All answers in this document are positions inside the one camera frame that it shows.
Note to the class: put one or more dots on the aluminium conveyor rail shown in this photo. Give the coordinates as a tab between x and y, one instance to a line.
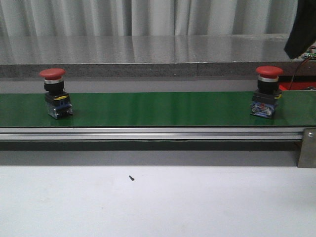
154	133

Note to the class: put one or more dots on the green conveyor belt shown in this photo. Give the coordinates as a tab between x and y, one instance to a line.
295	108

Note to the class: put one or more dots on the metal support bracket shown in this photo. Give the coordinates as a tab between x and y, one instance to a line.
307	157

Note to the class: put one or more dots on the red emergency stop button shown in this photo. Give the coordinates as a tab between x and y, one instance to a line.
265	98

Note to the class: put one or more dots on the white pleated curtain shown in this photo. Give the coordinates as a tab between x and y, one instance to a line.
145	17

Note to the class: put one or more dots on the red plastic bin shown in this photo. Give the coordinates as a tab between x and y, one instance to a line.
299	83

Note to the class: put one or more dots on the green circuit board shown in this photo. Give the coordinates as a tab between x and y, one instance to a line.
309	54

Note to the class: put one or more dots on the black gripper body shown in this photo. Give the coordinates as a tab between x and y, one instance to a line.
303	33

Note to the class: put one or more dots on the grey stone counter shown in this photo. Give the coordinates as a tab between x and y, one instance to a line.
147	56

